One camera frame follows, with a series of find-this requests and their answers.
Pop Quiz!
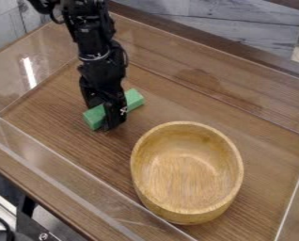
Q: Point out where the green rectangular block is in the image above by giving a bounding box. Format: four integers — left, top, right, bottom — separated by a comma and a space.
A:
83, 88, 144, 130

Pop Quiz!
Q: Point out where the brown wooden bowl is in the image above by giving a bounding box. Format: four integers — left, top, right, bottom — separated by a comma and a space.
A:
131, 121, 244, 225

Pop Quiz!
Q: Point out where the black cable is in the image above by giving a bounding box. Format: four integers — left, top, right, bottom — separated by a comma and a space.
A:
0, 215, 15, 241

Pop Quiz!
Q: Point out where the black table leg bracket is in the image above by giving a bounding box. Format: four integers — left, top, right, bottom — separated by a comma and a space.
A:
16, 196, 61, 241

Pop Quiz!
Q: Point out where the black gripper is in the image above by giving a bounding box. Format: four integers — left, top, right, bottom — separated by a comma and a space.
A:
77, 47, 128, 130

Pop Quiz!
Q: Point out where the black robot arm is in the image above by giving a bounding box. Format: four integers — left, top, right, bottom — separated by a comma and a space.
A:
28, 0, 128, 130

